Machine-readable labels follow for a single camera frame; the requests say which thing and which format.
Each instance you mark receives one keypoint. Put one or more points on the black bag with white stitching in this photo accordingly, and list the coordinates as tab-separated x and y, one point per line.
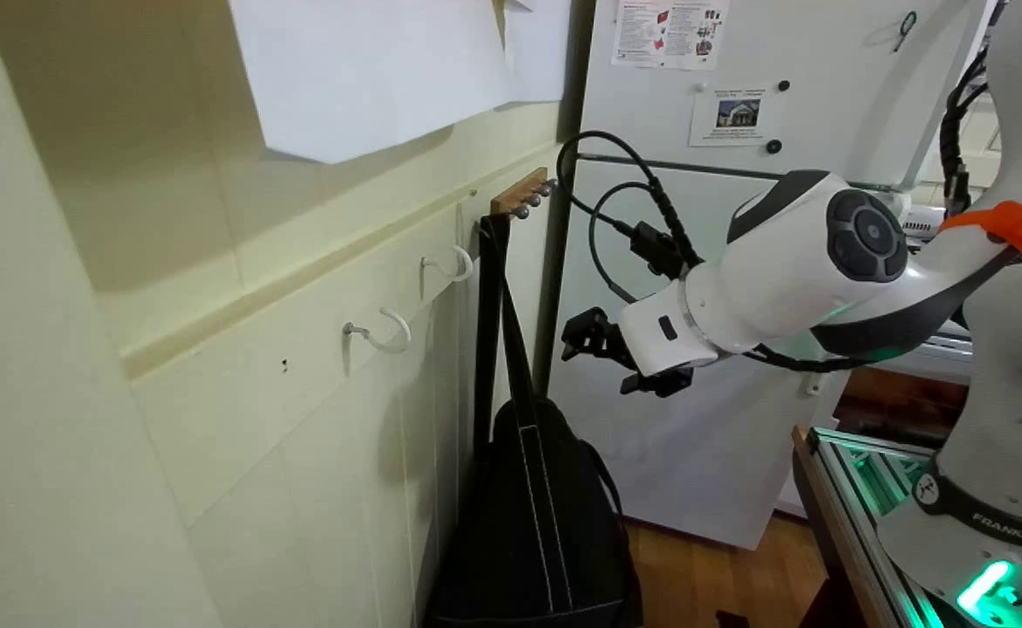
537	538

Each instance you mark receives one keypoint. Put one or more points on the metal wall hook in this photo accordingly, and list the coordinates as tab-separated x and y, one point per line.
380	331
444	271

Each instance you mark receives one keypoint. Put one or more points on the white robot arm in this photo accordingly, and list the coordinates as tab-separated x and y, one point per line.
821	272

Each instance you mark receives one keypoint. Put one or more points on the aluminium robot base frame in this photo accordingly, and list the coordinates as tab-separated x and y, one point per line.
871	509

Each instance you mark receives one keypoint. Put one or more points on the wooden peg rack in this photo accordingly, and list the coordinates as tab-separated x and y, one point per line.
521	195

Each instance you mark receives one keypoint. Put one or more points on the large white paper sheet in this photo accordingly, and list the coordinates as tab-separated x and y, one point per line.
345	77

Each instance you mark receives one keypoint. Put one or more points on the white refrigerator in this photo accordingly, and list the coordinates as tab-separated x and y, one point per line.
737	168

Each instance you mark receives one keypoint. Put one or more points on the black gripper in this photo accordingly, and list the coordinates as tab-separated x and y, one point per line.
595	331

